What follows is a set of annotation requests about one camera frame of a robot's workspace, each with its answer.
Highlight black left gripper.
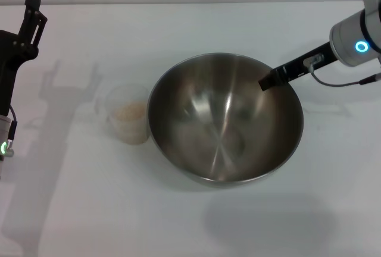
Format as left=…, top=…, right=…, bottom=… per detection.
left=0, top=0, right=48, bottom=117

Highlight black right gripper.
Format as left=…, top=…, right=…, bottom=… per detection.
left=257, top=41, right=339, bottom=93

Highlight stainless steel mixing bowl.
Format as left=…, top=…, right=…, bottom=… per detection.
left=147, top=52, right=305, bottom=189

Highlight clear plastic cup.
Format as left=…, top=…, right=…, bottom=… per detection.
left=102, top=83, right=149, bottom=145

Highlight white rice grains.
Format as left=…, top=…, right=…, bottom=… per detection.
left=114, top=102, right=148, bottom=145

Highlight grey right gripper cable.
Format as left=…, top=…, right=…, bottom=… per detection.
left=304, top=54, right=381, bottom=87

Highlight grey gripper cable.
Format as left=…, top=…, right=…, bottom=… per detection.
left=304, top=54, right=381, bottom=87
left=6, top=104, right=19, bottom=157

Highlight grey left gripper cable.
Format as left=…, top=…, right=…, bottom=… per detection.
left=6, top=104, right=19, bottom=157

